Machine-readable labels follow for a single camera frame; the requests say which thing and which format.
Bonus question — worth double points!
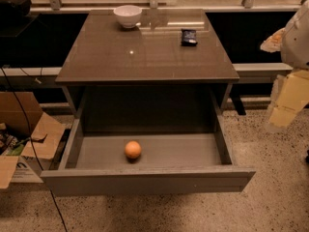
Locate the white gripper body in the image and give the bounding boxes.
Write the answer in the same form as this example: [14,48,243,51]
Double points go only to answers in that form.
[281,1,309,70]

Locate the grey cabinet with counter top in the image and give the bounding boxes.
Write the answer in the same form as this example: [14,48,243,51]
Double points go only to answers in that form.
[56,10,239,119]

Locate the grey window ledge rail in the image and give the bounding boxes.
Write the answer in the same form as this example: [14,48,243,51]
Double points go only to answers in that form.
[0,63,292,88]

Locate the orange fruit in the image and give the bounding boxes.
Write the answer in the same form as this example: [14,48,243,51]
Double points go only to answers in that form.
[125,141,142,159]

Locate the dark blue snack packet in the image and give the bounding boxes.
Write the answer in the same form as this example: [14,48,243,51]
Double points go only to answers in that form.
[182,29,198,46]

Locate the white ceramic bowl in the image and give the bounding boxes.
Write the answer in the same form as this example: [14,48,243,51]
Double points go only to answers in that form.
[113,5,142,28]

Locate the open cardboard box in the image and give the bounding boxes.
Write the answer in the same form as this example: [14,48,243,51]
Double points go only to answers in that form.
[0,92,66,189]

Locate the black cable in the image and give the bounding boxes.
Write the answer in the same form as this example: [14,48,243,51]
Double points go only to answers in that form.
[0,66,69,232]

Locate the black object on shelf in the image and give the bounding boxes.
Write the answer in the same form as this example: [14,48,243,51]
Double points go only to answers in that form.
[0,0,32,18]

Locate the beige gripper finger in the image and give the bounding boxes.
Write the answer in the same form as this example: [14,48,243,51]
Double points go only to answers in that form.
[266,70,309,133]
[260,28,285,53]

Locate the open grey top drawer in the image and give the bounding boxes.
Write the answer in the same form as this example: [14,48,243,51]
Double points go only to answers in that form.
[42,116,255,196]

